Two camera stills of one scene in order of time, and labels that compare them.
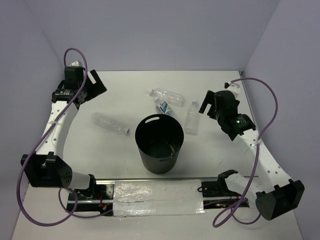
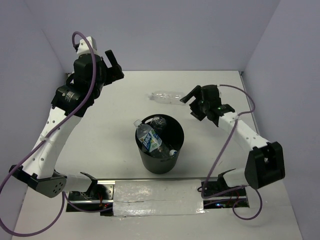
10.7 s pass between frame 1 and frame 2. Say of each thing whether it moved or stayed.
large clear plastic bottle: stayed
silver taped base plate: stayed
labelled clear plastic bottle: moved
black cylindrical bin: stayed
